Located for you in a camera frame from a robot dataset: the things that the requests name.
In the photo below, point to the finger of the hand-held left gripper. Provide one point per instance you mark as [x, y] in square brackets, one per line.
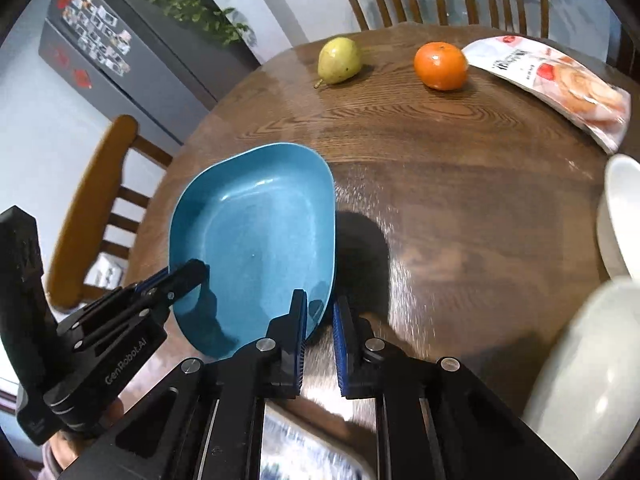
[151, 282]
[187, 275]

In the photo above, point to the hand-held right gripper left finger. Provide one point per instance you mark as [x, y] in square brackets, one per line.
[299, 332]

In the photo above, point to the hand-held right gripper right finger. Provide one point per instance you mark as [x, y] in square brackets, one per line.
[342, 342]

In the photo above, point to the blue square plate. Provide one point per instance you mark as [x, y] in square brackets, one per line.
[260, 230]

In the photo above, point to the blue square basin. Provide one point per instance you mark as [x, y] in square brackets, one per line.
[595, 360]

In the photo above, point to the person's left hand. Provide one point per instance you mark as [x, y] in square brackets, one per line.
[112, 412]

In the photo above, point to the white carton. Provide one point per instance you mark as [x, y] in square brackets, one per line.
[105, 271]

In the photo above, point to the grey refrigerator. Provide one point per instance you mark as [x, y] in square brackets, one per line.
[150, 65]

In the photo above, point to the cluster of fridge magnets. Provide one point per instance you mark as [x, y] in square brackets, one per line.
[95, 35]

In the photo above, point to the green pear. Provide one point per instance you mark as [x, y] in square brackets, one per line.
[340, 62]

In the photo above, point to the trailing green plant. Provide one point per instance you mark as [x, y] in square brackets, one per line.
[200, 10]

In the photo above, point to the orange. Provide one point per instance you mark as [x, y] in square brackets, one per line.
[441, 66]

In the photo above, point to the white snack packet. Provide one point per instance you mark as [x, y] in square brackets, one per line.
[565, 82]

